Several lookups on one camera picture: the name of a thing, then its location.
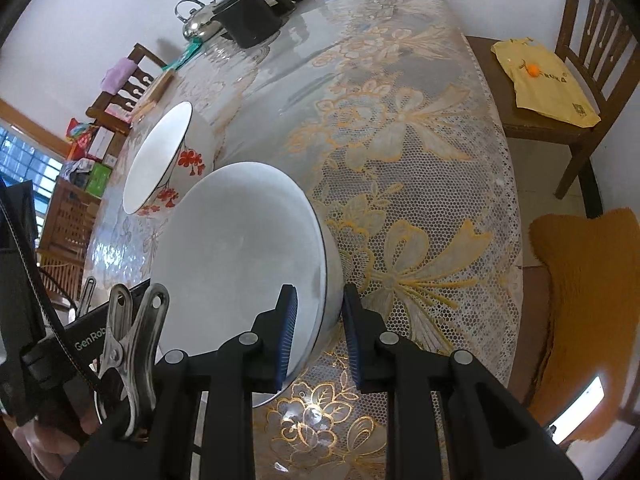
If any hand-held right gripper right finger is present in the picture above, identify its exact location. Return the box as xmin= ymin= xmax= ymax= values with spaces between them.
xmin=342 ymin=284 xmax=583 ymax=480

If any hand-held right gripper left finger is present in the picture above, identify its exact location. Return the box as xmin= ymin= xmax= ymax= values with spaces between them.
xmin=62 ymin=284 xmax=299 ymax=480

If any white bowl with thin rim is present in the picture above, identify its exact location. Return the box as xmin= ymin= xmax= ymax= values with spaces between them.
xmin=152 ymin=161 xmax=346 ymax=409

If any person's left hand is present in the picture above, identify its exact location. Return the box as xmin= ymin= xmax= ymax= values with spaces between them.
xmin=20 ymin=410 xmax=96 ymax=467

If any small metal spring clamp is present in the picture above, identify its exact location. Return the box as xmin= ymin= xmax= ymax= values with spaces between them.
xmin=74 ymin=276 xmax=97 ymax=319

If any wooden cabinet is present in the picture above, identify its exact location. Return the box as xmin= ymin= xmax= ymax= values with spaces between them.
xmin=36 ymin=180 xmax=104 ymax=307

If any large metal spring clamp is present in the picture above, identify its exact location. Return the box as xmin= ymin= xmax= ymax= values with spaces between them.
xmin=94 ymin=283 xmax=171 ymax=442

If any window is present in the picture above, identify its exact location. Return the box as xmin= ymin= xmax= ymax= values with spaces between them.
xmin=0 ymin=126 xmax=64 ymax=222

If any green box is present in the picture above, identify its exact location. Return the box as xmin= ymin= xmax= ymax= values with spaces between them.
xmin=85 ymin=163 xmax=114 ymax=195

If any white box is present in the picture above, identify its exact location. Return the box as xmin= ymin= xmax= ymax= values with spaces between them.
xmin=87 ymin=127 xmax=117 ymax=159

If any red snack bag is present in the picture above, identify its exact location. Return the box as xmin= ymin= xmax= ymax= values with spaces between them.
xmin=67 ymin=118 xmax=99 ymax=144

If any large red-flowered white bowl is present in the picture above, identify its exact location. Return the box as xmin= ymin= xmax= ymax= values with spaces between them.
xmin=122 ymin=101 xmax=216 ymax=216

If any lace floral tablecloth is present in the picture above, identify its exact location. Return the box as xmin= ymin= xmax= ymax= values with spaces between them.
xmin=82 ymin=0 xmax=526 ymax=480

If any wooden chair with purple cloth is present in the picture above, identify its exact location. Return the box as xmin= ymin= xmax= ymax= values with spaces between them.
xmin=85 ymin=43 xmax=169 ymax=132

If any mustard fuzzy cushion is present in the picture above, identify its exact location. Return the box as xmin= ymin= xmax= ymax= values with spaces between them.
xmin=520 ymin=208 xmax=640 ymax=444

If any purple cloth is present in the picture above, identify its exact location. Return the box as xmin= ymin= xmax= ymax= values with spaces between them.
xmin=102 ymin=57 xmax=139 ymax=94

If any wooden chopsticks box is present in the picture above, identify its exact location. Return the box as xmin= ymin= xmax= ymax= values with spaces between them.
xmin=134 ymin=67 xmax=176 ymax=113

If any green packet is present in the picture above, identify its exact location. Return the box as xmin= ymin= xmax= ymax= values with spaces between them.
xmin=167 ymin=42 xmax=202 ymax=71

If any black pot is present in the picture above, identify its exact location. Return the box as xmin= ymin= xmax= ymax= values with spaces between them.
xmin=212 ymin=0 xmax=297 ymax=49

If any steel kettle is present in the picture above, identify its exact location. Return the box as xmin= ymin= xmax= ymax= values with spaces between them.
xmin=174 ymin=0 xmax=222 ymax=44

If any yellow paper bag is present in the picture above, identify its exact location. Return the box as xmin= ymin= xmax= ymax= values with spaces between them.
xmin=490 ymin=37 xmax=601 ymax=129

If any black cable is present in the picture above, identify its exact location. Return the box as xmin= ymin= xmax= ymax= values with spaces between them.
xmin=0 ymin=192 xmax=103 ymax=387

